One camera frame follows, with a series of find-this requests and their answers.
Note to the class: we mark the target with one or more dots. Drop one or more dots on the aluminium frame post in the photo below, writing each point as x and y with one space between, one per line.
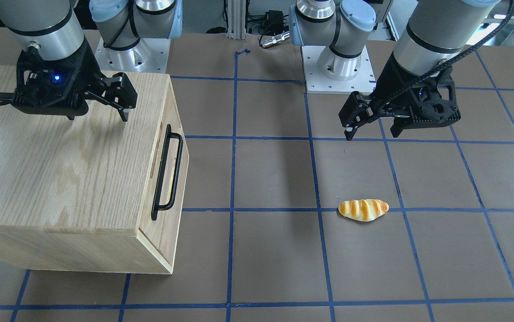
236 19

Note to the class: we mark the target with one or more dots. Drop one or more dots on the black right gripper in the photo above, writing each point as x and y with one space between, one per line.
87 68

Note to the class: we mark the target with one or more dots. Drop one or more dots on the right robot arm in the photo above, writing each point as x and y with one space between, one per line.
53 28

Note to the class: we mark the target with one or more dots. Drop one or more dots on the wooden drawer cabinet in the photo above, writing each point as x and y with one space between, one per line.
72 192

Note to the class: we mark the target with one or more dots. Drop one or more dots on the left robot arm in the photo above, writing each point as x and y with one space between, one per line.
434 38

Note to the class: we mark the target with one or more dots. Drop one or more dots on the toy bread roll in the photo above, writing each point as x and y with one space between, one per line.
363 210

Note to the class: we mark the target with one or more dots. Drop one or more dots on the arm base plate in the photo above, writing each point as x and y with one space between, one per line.
149 56
328 73

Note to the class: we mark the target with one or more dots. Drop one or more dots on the wooden drawer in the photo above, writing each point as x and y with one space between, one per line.
161 215

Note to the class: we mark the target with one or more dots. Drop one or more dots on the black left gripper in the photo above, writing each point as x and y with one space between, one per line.
390 79

